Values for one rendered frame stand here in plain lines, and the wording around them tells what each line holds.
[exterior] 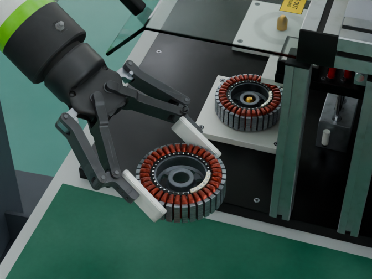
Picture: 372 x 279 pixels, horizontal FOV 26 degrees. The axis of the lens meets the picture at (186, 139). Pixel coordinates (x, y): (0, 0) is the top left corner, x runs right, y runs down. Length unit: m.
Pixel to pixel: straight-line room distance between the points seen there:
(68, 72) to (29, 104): 1.61
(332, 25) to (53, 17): 0.33
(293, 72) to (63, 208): 0.43
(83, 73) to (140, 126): 0.36
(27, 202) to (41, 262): 1.10
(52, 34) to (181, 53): 0.53
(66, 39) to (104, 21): 1.93
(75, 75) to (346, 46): 0.32
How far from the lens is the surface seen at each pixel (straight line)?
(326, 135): 1.27
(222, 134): 1.29
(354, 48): 0.95
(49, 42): 0.98
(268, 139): 1.29
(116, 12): 2.96
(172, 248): 1.17
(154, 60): 1.46
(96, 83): 1.01
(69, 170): 1.29
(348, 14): 0.98
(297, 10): 1.07
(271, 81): 1.25
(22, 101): 2.60
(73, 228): 1.21
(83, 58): 0.99
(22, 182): 2.32
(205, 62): 1.45
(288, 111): 1.04
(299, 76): 1.01
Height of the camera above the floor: 1.66
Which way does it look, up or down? 43 degrees down
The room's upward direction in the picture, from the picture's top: straight up
